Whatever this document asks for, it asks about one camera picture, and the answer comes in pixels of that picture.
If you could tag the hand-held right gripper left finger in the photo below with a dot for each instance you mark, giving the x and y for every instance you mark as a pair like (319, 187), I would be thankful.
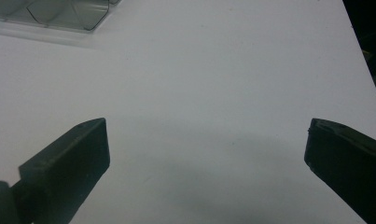
(64, 168)

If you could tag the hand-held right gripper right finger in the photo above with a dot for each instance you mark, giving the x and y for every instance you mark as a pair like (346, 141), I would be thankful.
(347, 161)

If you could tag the clear plastic compartment tray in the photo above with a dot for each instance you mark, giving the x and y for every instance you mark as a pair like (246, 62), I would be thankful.
(52, 15)

